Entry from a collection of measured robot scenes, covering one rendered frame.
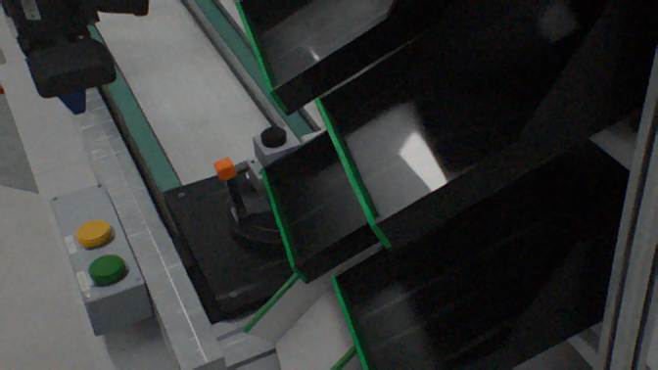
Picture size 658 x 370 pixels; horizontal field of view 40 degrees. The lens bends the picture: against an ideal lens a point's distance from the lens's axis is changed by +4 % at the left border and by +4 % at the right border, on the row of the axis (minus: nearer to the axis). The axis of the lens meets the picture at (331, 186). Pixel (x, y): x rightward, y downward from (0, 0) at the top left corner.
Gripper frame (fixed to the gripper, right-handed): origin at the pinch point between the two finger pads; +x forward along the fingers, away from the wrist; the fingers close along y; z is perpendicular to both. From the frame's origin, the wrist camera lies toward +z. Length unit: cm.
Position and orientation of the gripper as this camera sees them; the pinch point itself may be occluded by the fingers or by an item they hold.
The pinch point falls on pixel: (70, 80)
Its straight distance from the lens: 85.9
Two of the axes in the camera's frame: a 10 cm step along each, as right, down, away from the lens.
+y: -4.1, -5.5, 7.2
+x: 0.6, 7.8, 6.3
